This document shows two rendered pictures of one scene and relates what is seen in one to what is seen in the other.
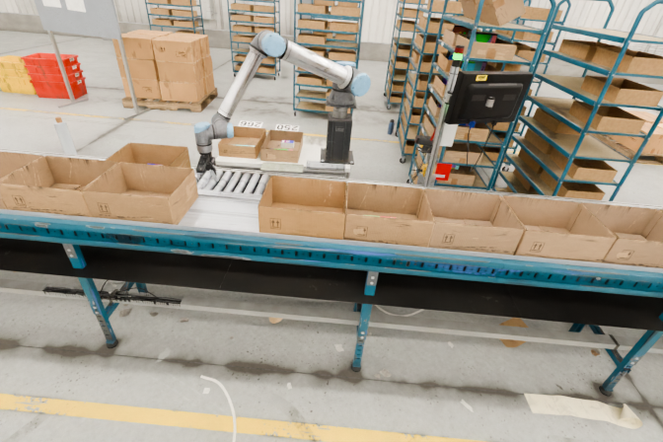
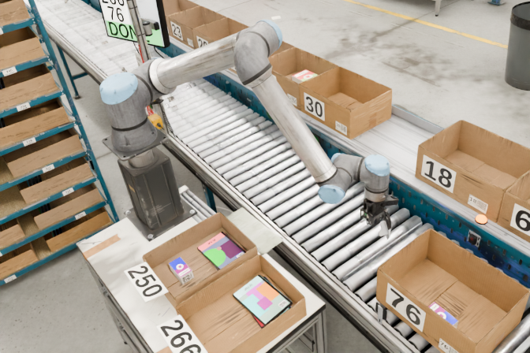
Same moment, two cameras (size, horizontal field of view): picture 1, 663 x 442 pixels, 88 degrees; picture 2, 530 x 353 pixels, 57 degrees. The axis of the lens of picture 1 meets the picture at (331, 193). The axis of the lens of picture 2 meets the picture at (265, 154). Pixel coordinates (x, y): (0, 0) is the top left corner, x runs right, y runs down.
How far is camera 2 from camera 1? 3.44 m
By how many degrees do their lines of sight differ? 94
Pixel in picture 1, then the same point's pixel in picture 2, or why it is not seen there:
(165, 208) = (464, 131)
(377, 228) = (322, 67)
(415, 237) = (303, 63)
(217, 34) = not seen: outside the picture
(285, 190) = (340, 119)
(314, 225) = (356, 85)
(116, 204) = (510, 152)
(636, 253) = not seen: hidden behind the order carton
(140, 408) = not seen: hidden behind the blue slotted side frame
